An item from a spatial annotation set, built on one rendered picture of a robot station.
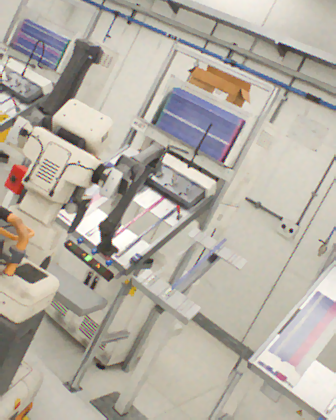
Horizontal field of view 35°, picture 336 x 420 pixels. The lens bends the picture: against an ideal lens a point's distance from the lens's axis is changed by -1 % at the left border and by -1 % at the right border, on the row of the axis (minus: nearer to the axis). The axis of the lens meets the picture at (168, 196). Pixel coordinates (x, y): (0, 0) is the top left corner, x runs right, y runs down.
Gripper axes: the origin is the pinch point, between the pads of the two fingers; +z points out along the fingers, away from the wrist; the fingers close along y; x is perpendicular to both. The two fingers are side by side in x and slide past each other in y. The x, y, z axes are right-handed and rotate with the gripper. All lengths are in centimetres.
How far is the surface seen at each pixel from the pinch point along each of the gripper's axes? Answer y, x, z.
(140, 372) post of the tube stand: -38, 19, 44
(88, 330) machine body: 11, 13, 65
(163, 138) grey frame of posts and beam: 36, -80, -11
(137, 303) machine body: -8.8, -9.2, 41.0
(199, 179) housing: 1, -72, -4
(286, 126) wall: 29, -221, 55
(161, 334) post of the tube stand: -38.0, 2.4, 26.8
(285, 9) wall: 80, -282, -10
